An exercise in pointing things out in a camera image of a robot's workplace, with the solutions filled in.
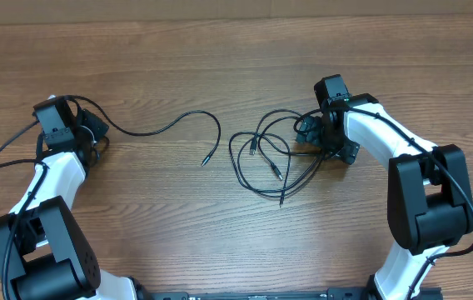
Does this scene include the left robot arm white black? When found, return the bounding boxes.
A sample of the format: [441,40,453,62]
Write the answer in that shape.
[0,95,150,300]

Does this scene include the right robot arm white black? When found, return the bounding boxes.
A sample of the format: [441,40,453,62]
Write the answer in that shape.
[294,74,473,300]

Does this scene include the black separated usb cable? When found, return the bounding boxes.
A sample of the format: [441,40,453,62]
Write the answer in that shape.
[0,94,222,173]

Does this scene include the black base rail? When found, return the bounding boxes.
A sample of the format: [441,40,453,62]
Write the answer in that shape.
[136,285,444,300]

